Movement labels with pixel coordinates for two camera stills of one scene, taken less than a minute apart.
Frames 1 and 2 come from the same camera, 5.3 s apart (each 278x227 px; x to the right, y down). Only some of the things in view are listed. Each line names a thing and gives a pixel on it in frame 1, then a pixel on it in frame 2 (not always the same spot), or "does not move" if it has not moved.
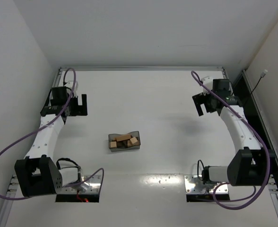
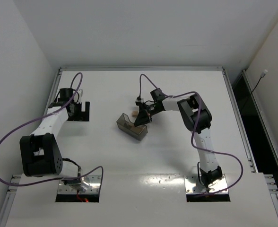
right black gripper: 204,102 → 144,114
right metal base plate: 193,185 does not move
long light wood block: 123,137 → 137,129
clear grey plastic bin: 127,142 → 138,132
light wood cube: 113,144 → 134,113
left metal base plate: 91,186 does not move
